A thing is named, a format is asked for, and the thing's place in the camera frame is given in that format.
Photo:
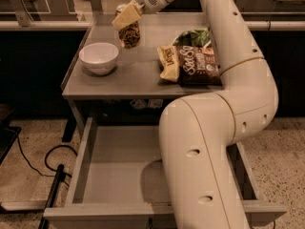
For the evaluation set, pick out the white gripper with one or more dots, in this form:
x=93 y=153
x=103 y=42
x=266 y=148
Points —
x=131 y=11

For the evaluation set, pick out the orange soda can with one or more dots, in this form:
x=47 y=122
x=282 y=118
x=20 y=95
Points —
x=129 y=36

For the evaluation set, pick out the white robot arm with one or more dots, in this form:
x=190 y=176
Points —
x=196 y=130

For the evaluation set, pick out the grey counter cabinet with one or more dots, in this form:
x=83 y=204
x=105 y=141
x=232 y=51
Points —
x=127 y=70

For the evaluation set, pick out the grey open drawer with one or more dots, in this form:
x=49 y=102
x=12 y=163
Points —
x=119 y=182

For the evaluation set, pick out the white ceramic bowl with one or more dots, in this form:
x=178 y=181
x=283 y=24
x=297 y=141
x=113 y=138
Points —
x=99 y=58

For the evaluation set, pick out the green snack bag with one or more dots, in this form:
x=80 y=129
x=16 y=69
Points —
x=194 y=38

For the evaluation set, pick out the brown yellow chip bag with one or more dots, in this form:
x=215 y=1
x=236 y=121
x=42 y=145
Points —
x=189 y=65

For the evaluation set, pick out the dark object at left edge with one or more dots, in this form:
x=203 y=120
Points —
x=8 y=133

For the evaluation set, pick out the black floor bar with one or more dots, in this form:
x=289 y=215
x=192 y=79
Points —
x=52 y=195

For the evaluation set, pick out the white horizontal rail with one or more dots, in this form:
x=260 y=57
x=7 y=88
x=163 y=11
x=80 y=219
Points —
x=46 y=26

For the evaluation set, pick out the black drawer handle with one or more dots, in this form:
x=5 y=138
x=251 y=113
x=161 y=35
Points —
x=150 y=223

